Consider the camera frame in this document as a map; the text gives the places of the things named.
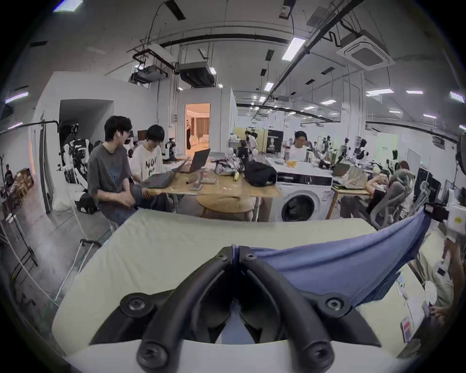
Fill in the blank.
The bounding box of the person's right hand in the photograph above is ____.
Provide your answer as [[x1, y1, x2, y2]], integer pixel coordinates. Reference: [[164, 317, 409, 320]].
[[443, 237, 462, 258]]

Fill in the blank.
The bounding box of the white washing machine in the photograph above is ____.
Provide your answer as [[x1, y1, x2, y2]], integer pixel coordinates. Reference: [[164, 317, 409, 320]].
[[265, 156, 334, 223]]

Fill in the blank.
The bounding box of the wooden table with laptops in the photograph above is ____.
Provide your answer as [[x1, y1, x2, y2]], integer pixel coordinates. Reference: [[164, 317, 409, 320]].
[[140, 147, 283, 222]]

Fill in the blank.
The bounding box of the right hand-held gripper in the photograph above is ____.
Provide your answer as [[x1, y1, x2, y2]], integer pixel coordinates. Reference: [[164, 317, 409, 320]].
[[423, 189, 466, 242]]

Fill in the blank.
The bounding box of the bed with pale green sheet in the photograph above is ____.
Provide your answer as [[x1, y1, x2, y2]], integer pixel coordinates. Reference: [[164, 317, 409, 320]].
[[53, 209, 434, 359]]

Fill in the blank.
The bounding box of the blue shirt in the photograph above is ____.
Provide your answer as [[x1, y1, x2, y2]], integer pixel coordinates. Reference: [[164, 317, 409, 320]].
[[220, 208, 432, 345]]

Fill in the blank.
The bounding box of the round wooden table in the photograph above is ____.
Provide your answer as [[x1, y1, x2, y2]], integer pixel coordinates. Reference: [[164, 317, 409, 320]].
[[197, 195, 255, 222]]

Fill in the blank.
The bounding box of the card with red label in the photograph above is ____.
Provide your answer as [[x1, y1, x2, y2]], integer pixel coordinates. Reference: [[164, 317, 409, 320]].
[[400, 316, 413, 343]]

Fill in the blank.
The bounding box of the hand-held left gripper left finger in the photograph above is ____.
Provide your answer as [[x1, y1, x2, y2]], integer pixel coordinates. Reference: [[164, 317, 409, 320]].
[[89, 246, 238, 369]]

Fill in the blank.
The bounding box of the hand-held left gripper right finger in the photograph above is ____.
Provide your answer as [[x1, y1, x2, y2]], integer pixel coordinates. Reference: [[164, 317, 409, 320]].
[[237, 246, 381, 370]]

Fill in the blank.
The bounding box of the wooden desk with bags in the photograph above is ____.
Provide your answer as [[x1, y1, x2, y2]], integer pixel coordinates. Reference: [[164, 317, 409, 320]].
[[331, 162, 373, 220]]

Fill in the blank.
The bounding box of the white humanoid robot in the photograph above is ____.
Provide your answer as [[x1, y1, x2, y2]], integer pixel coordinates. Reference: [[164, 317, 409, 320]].
[[59, 124, 98, 214]]

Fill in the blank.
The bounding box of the grey office chair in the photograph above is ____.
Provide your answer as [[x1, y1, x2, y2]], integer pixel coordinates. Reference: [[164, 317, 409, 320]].
[[369, 171, 416, 230]]

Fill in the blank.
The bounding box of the white metal rack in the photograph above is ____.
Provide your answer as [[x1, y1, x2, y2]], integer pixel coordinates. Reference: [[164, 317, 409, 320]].
[[0, 204, 103, 307]]

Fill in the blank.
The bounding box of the person's body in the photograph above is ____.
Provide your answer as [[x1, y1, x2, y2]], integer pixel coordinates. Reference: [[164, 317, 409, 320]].
[[417, 251, 460, 310]]

